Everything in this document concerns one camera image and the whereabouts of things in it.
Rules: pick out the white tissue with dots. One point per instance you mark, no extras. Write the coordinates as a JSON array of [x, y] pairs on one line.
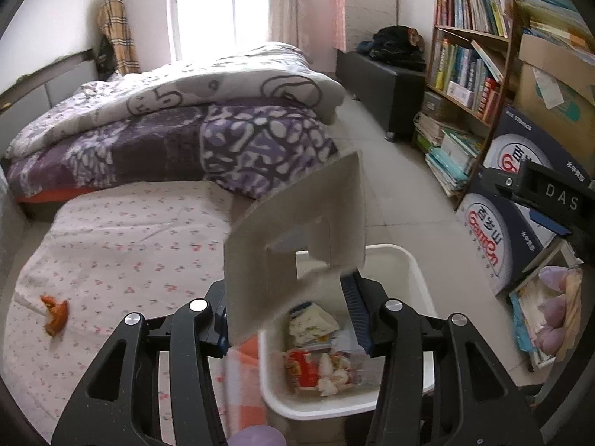
[[334, 376]]

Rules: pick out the purple patterned blanket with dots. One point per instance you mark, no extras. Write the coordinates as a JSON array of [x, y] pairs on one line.
[[162, 144]]

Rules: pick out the plaid coat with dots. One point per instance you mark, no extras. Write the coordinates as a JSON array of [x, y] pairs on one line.
[[118, 32]]

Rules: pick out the window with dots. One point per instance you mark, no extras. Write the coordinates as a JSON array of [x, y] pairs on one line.
[[209, 9]]

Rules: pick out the cardboard packaging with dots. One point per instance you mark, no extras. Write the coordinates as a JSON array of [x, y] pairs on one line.
[[260, 223]]

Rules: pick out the purple plush toy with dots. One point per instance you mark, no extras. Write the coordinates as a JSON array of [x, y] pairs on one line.
[[555, 311]]

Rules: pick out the pale curtain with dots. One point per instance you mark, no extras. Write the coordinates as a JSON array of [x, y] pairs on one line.
[[288, 4]]

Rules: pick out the purple round object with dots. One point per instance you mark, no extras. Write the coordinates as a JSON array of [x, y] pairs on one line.
[[258, 439]]

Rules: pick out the black bench with clothes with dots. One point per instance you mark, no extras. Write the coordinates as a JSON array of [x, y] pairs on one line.
[[372, 83]]

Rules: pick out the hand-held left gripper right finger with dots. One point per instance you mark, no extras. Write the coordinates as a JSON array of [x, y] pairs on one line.
[[355, 306]]

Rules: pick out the blue and white carton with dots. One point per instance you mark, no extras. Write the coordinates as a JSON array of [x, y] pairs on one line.
[[311, 323]]

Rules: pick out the bed with grey headboard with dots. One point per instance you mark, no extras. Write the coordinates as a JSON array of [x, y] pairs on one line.
[[56, 83]]

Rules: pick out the white cartoon print duvet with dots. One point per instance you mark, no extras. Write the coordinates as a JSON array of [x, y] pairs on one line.
[[186, 88]]

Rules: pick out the dark blue printed box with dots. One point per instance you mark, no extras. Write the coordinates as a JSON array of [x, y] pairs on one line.
[[520, 139], [502, 241]]

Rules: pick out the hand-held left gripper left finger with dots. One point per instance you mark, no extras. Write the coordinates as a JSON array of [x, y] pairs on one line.
[[216, 330]]

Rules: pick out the wooden bookshelf with books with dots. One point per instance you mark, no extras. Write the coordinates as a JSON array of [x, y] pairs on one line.
[[469, 69]]

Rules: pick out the black bag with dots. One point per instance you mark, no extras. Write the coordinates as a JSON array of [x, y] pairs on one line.
[[104, 55]]

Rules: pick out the brown cardboard box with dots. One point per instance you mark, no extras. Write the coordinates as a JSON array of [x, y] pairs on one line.
[[558, 88]]

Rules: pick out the pile of black clothes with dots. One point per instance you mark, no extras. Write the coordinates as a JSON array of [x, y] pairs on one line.
[[393, 46]]

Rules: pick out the white plastic bin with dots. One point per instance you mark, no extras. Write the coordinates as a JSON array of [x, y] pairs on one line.
[[399, 265]]

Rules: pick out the orange peel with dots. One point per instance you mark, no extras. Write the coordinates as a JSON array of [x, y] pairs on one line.
[[56, 318]]

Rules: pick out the floral table cloth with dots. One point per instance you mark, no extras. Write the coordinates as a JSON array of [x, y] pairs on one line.
[[116, 241]]

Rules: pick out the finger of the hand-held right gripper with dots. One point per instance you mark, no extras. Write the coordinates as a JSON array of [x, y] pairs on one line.
[[495, 182], [548, 223]]

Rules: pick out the orange checked cloth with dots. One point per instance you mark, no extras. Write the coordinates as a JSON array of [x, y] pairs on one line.
[[244, 362]]

